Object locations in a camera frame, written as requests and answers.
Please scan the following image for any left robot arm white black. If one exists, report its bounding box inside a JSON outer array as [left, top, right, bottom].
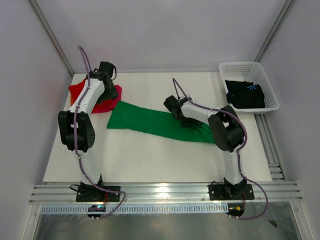
[[58, 61, 121, 201]]

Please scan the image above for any grey slotted cable duct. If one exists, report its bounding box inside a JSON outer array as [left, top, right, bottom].
[[39, 203, 228, 215]]

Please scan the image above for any red folded t shirt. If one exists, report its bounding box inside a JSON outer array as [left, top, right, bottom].
[[68, 79, 86, 102]]

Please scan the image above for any aluminium mounting rail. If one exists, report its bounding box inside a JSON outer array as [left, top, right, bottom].
[[28, 181, 303, 205]]

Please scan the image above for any left black controller board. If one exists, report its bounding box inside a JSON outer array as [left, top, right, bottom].
[[86, 204, 106, 218]]

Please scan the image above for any black controller board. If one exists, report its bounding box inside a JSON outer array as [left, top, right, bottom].
[[86, 204, 106, 218], [226, 205, 245, 218]]

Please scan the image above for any black t shirt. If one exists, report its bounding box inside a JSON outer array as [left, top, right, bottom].
[[225, 80, 265, 109]]

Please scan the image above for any orange folded t shirt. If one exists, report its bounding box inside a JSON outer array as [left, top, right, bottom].
[[70, 96, 75, 106]]

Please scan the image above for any right black controller board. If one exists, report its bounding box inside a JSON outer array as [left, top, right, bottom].
[[226, 205, 245, 218]]

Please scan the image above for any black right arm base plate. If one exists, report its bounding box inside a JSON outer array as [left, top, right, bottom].
[[208, 180, 255, 201]]

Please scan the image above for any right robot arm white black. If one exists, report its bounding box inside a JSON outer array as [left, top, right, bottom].
[[164, 95, 247, 199]]

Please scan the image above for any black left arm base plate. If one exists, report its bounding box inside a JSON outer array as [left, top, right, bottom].
[[75, 184, 120, 203]]

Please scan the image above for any green t shirt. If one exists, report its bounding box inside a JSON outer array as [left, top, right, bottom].
[[106, 101, 215, 144]]

